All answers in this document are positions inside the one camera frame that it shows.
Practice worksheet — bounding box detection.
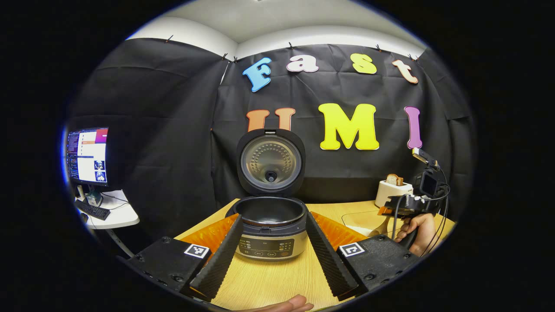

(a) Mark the clear plastic container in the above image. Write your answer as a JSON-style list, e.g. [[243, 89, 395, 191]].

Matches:
[[341, 211, 406, 237]]

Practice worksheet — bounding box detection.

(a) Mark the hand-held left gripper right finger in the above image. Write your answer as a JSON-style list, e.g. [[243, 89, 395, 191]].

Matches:
[[305, 211, 420, 302]]

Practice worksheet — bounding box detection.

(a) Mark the white side table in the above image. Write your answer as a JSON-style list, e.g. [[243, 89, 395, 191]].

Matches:
[[74, 189, 140, 258]]

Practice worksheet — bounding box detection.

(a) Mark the silver black rice cooker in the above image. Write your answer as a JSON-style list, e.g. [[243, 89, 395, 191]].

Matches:
[[225, 128, 309, 261]]

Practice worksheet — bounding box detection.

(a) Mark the white toaster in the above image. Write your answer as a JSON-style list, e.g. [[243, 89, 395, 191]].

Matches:
[[375, 180, 414, 208]]

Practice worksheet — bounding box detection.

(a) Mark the black backdrop cloth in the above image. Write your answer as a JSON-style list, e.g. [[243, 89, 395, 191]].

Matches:
[[65, 38, 475, 243]]

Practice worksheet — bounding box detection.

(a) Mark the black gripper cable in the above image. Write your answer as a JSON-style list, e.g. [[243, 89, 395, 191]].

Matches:
[[392, 169, 451, 257]]

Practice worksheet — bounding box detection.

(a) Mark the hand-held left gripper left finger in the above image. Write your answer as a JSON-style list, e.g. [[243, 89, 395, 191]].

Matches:
[[126, 212, 244, 302]]

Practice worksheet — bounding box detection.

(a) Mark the wooden spoon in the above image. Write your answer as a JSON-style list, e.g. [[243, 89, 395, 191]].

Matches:
[[366, 214, 391, 237]]

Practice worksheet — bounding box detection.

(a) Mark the computer monitor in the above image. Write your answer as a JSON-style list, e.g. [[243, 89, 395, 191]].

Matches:
[[66, 127, 109, 187]]

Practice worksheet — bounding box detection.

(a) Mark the black keyboard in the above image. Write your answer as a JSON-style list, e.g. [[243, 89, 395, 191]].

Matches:
[[75, 198, 111, 221]]

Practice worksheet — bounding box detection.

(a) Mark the white rice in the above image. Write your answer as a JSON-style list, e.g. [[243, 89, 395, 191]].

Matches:
[[347, 222, 382, 237]]

